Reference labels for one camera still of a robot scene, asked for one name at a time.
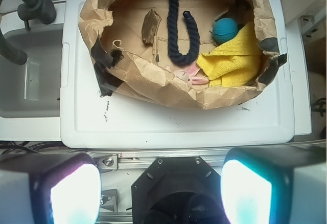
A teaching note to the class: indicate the dark grey faucet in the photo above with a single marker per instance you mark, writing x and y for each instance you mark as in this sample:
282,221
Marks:
42,10

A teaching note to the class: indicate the yellow microfiber cloth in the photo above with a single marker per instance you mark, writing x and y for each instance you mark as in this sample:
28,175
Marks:
235,62

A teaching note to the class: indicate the pink plush bunny toy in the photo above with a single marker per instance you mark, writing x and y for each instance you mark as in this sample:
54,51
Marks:
189,74

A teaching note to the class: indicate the brown wood chip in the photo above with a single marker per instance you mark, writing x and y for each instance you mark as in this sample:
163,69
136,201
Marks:
150,26

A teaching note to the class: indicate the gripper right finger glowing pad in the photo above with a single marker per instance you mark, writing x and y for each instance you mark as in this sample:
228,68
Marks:
274,184

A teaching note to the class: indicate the white plastic bin lid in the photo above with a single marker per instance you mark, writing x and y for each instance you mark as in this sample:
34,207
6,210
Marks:
90,120

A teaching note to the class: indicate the brown paper lined box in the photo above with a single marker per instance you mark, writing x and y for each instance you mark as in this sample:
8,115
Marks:
123,64

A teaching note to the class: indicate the black octagonal mount plate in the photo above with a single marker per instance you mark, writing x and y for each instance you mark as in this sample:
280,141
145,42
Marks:
177,190

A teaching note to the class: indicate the teal rubber ball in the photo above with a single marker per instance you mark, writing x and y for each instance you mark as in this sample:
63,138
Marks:
225,29

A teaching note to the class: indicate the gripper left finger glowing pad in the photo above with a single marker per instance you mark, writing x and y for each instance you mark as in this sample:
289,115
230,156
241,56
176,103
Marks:
49,188

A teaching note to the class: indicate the aluminium extrusion rail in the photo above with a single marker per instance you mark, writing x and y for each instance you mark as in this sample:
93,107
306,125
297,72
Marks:
113,160

